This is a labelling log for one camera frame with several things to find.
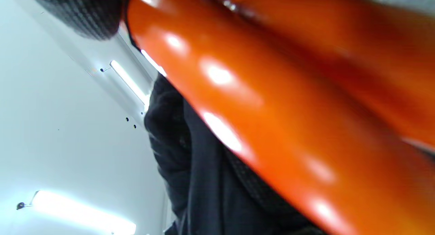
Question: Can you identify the person's left hand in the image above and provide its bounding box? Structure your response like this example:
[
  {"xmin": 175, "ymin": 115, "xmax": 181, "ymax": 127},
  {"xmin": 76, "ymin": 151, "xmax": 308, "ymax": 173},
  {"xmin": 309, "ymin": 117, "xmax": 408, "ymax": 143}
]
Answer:
[{"xmin": 27, "ymin": 0, "xmax": 123, "ymax": 40}]

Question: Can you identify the person's right hand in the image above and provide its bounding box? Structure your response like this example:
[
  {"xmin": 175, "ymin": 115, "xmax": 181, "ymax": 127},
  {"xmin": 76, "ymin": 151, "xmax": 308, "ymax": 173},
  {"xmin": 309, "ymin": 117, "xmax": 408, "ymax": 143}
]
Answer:
[{"xmin": 144, "ymin": 74, "xmax": 327, "ymax": 235}]

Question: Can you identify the ceiling light strip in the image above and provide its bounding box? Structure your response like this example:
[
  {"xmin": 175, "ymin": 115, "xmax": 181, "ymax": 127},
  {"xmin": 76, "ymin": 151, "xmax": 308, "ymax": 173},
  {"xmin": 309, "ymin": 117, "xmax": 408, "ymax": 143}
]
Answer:
[
  {"xmin": 30, "ymin": 190, "xmax": 137, "ymax": 235},
  {"xmin": 109, "ymin": 60, "xmax": 150, "ymax": 106}
]

